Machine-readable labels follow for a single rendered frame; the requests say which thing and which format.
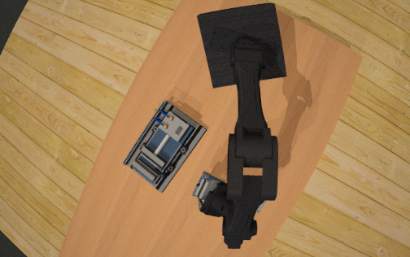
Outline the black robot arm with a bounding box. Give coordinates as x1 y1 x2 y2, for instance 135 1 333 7
208 27 279 249

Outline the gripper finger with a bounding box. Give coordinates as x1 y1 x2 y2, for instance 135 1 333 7
198 196 204 210
206 179 220 187

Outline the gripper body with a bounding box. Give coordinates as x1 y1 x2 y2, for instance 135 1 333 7
200 182 233 217

